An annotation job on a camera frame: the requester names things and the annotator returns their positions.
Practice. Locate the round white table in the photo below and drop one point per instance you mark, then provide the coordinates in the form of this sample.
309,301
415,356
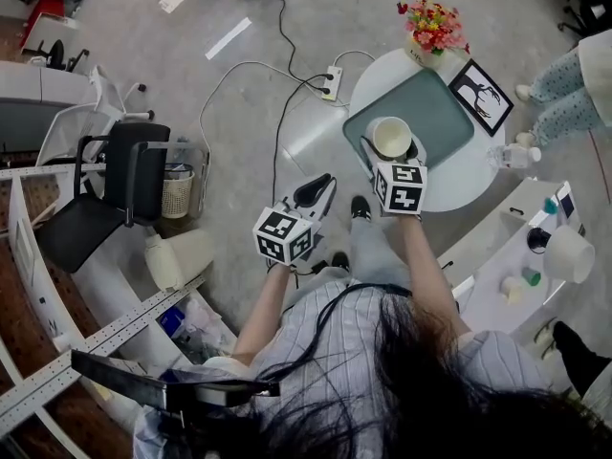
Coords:
459,180

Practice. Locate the potted pink flowers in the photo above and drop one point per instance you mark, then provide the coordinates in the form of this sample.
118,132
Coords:
435,29

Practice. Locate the wicker waste basket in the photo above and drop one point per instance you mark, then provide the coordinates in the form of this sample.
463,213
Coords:
177,194

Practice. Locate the black office chair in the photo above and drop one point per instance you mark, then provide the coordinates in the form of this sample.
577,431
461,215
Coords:
95,223

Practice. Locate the black head mount bar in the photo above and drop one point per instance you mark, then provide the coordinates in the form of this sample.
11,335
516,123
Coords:
143,385

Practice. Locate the grey-green tray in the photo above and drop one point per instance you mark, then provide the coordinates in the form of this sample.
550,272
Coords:
430,113

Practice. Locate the black swivel stool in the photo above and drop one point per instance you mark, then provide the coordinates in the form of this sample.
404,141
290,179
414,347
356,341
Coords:
57,55

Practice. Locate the person's striped shirt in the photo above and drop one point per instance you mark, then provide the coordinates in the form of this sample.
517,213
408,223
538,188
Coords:
349,342

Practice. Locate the white cup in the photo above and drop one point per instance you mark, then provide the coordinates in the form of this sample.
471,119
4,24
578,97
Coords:
391,137

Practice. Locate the crumpled plastic bag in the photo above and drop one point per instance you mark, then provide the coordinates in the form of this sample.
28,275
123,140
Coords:
203,316

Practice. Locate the person's right forearm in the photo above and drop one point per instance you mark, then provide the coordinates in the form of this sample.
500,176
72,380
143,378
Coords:
425,266

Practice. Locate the white power strip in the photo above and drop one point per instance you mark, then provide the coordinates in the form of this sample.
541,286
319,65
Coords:
333,81

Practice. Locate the white shade table lamp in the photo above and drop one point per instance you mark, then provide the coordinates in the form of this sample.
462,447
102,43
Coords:
569,256

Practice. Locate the blue fluffy ball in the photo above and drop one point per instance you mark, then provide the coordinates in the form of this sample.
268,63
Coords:
551,204

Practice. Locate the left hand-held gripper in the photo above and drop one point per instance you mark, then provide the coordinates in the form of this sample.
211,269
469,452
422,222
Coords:
284,234

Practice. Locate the white curved desk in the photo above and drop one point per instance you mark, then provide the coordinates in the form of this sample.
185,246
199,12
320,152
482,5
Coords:
48,294

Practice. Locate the person's light trousers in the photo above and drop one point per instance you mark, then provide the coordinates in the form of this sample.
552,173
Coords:
378,251

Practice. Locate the person's black shoe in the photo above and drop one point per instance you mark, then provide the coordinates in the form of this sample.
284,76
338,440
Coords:
361,207
340,261

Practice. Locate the perforated metal rail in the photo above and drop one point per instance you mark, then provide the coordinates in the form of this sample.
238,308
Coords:
119,328

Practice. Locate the black picture frame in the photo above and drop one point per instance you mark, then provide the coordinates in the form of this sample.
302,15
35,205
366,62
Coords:
480,96

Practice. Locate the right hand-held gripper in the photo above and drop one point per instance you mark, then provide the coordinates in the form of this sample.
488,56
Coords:
401,189

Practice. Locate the white mesh chair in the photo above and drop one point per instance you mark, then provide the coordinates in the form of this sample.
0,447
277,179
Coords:
81,122

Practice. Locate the clear water bottle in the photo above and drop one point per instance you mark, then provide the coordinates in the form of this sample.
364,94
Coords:
514,156

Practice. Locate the cream lidded bin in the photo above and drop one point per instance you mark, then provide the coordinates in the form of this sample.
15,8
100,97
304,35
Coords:
181,256

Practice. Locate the white side table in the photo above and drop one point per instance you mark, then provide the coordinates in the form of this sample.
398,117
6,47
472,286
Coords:
487,256

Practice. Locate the white cabinet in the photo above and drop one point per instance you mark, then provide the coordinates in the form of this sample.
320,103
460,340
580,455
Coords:
43,84

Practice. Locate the person's left forearm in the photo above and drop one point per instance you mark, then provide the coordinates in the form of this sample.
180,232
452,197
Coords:
268,304

